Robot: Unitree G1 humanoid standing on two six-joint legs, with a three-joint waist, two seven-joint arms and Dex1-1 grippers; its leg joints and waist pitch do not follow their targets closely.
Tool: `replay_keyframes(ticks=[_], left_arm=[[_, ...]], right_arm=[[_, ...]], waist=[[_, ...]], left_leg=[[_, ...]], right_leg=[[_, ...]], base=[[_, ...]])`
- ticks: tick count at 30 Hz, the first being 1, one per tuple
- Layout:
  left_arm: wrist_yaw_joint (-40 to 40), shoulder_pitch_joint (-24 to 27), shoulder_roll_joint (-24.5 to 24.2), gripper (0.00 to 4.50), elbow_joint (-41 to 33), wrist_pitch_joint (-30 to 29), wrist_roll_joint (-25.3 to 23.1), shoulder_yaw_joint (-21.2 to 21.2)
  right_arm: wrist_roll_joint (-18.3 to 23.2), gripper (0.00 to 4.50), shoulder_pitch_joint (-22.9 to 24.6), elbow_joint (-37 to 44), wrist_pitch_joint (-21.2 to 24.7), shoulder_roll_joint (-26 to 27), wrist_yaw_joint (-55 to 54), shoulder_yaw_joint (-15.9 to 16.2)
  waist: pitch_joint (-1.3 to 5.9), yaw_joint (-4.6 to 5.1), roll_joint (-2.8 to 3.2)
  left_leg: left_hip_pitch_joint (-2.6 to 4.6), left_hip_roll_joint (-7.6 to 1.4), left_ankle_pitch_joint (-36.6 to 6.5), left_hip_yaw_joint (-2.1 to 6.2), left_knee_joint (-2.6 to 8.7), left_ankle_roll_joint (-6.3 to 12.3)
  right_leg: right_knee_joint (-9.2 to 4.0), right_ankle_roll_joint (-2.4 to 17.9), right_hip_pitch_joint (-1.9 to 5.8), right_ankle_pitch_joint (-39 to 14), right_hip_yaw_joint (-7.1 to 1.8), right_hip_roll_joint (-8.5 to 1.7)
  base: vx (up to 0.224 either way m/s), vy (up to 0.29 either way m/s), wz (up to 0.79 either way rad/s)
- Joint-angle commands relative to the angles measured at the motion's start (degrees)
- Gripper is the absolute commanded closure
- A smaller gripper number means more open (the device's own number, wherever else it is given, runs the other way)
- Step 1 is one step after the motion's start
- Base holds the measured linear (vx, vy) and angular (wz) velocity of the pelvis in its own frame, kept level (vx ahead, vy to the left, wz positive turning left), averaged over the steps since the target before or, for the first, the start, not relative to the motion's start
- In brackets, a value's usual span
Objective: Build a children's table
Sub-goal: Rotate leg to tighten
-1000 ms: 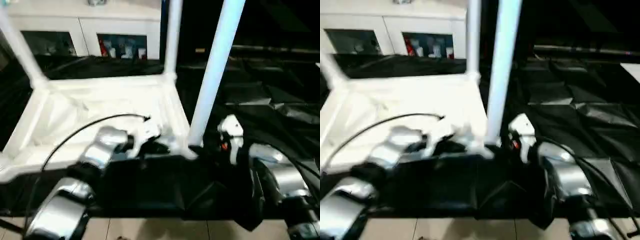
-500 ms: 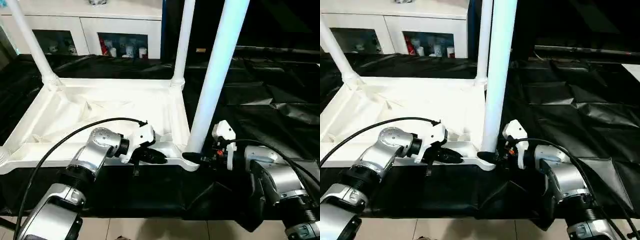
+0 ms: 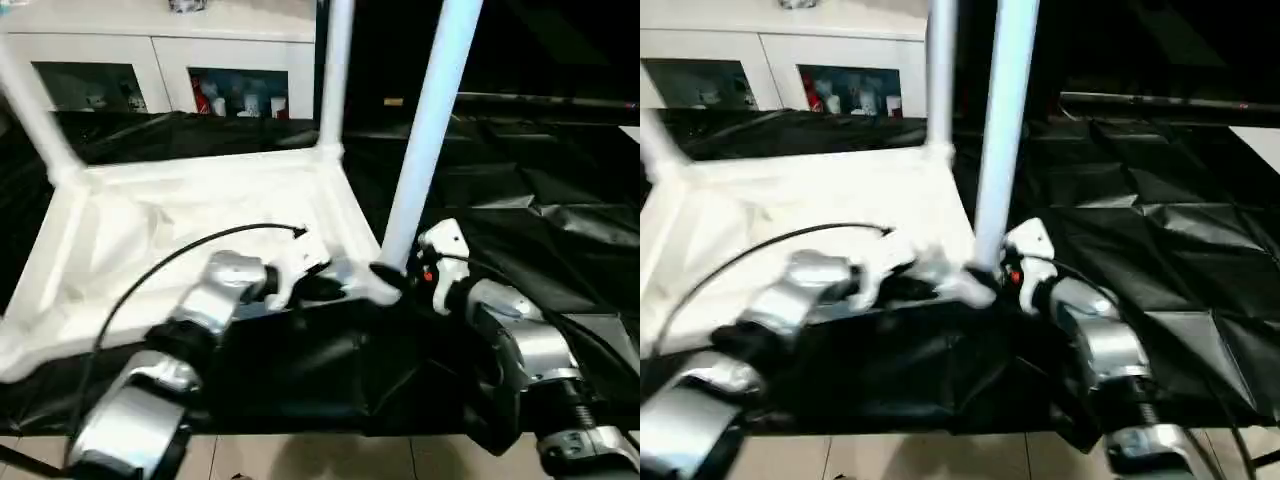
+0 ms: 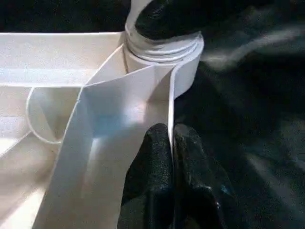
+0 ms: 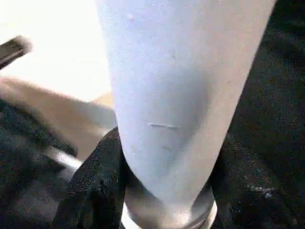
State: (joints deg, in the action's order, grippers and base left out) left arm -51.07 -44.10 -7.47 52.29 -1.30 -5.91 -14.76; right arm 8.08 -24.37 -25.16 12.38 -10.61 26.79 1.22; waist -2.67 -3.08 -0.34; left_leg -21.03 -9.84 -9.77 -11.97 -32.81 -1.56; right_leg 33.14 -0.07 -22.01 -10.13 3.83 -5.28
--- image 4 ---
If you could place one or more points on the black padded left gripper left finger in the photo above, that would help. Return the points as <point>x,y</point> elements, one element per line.
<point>152,179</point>

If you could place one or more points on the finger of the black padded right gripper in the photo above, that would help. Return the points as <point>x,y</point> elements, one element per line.
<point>171,19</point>

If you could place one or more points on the white plastic table top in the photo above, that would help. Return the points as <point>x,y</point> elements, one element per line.
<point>71,59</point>

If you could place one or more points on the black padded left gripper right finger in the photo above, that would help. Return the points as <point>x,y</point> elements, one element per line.
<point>195,186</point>

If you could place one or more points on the black glossy mat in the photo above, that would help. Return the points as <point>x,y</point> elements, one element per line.
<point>250,107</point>

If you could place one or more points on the white plastic table leg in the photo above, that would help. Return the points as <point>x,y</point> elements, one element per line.
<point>166,51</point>

